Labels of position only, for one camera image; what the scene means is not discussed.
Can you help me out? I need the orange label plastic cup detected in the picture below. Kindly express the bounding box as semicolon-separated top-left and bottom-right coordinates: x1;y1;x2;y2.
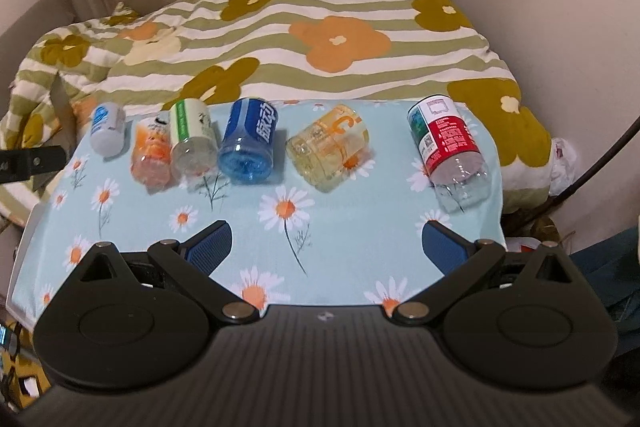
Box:
130;116;171;191

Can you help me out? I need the clear cup red label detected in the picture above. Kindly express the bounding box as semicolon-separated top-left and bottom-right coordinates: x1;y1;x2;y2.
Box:
407;94;491;212

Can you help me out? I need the white cup blue label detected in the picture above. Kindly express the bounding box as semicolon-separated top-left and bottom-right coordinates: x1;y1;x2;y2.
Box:
90;102;125;158

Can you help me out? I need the clear cup green label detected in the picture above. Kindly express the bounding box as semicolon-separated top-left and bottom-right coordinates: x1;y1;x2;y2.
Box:
169;98;218;178

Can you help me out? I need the blue plastic cup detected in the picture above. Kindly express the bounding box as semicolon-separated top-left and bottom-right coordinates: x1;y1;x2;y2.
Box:
217;98;279;184

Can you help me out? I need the yellow clear plastic cup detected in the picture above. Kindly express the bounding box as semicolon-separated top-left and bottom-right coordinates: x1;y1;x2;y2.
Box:
285;104;370;193

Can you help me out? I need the grey cardboard piece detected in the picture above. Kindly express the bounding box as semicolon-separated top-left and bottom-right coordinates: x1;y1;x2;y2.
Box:
32;74;77;193

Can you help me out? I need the daisy print blue tablecloth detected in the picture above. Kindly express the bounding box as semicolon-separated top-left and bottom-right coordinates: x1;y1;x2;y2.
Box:
8;101;503;326

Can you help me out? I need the striped floral quilt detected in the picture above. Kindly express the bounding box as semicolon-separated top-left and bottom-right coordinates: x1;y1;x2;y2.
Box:
1;0;552;213

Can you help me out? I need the black cable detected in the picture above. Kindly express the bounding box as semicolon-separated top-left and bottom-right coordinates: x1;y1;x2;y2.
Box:
519;115;640;220

